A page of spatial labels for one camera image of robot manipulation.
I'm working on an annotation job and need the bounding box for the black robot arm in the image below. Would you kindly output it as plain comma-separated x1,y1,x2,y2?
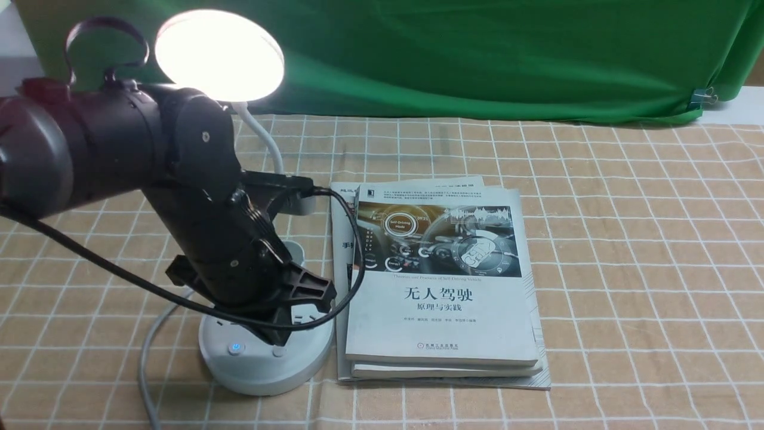
2,78,337,346

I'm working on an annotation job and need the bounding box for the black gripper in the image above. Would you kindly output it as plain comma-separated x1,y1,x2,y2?
143,182,337,346

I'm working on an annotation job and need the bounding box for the white lamp power cable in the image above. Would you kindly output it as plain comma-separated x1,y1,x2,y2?
138,288,198,430

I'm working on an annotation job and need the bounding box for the green backdrop cloth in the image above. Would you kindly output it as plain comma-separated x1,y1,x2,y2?
16,1,762,124

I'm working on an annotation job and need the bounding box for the bottom book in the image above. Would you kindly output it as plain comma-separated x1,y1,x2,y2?
331,201,552,390

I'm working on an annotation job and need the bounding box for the checkered beige tablecloth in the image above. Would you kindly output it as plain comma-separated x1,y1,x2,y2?
1,115,763,429

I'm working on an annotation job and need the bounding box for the top self-driving book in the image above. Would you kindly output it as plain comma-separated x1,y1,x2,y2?
346,183,541,366

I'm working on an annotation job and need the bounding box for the middle book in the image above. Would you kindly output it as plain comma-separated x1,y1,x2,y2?
351,357,548,379

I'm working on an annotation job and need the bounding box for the white desk lamp with socket base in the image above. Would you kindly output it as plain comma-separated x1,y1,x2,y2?
155,9,335,397

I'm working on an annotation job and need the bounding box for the metal binder clip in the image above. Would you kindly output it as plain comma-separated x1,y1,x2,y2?
688,87,719,110

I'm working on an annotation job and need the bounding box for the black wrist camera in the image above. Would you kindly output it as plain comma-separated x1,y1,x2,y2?
242,171,316,220

